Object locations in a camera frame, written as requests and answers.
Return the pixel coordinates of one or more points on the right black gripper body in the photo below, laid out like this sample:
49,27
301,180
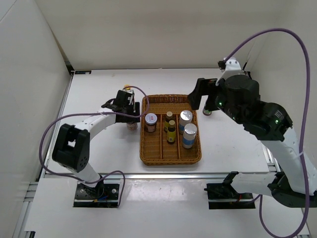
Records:
222,103

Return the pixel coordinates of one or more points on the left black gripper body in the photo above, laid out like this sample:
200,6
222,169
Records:
129,109

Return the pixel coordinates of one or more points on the silver lid jar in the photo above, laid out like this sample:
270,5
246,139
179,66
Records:
150,122
132,126

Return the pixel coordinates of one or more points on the white blue canister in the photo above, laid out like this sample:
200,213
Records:
185,118
189,135

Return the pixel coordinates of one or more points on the small yellow label bottle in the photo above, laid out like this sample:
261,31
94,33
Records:
171,132

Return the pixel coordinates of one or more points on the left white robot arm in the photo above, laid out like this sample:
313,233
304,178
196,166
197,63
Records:
72,146

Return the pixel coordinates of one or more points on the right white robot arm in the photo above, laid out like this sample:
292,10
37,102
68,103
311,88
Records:
286,187

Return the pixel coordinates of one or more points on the brown wicker basket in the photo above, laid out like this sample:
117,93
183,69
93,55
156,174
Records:
154,147

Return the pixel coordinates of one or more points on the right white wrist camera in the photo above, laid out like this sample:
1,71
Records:
228,68

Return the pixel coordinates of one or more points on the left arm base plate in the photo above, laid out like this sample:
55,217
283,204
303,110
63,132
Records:
103,195

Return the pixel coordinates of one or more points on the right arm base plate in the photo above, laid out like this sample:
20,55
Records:
221,197

